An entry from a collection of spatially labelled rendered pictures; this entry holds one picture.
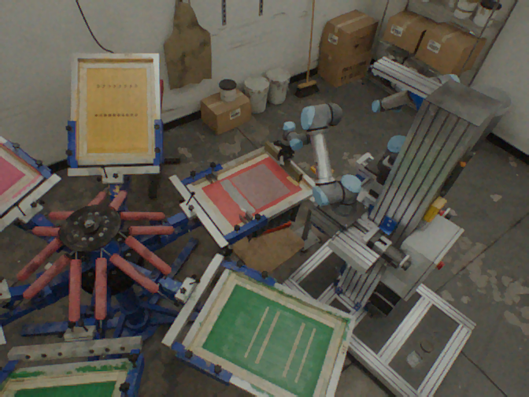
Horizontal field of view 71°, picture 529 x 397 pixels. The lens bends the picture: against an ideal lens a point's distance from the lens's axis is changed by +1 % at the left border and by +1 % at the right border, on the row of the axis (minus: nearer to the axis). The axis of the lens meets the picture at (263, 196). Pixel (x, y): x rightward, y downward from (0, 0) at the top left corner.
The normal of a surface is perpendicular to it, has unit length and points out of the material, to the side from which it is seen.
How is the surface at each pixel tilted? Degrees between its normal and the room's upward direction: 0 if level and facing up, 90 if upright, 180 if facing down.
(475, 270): 0
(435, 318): 0
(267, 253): 0
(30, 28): 90
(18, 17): 90
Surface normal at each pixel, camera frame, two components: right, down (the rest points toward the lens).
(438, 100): 0.06, -0.64
